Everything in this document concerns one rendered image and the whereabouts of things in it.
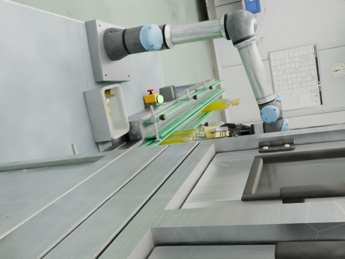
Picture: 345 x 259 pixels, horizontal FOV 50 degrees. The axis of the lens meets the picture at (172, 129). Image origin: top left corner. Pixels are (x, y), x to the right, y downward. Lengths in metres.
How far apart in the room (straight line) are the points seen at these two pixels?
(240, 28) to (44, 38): 0.75
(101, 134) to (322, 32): 6.32
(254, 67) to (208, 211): 1.18
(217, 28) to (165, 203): 1.31
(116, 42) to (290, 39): 6.04
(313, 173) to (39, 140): 0.98
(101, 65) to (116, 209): 1.24
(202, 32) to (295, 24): 5.87
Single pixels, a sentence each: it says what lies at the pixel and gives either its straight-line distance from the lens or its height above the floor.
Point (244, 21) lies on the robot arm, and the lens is 1.56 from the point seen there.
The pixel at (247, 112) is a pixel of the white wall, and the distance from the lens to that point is 7.70.
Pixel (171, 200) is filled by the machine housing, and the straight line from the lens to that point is 0.46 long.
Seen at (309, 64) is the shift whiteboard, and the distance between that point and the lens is 7.52.
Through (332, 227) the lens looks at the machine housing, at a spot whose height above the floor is 1.61.
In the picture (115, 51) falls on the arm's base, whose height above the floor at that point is 0.84.
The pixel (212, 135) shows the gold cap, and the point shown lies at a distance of 1.79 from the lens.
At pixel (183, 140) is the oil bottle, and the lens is 1.69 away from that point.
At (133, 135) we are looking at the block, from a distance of 1.73.
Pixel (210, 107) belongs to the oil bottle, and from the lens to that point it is 2.75.
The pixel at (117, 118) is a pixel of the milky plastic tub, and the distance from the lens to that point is 1.71.
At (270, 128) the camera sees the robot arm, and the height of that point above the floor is 1.45.
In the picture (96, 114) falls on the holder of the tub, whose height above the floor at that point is 0.79.
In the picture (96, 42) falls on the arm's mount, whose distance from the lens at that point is 1.68.
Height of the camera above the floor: 1.60
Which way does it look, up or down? 20 degrees down
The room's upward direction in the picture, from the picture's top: 83 degrees clockwise
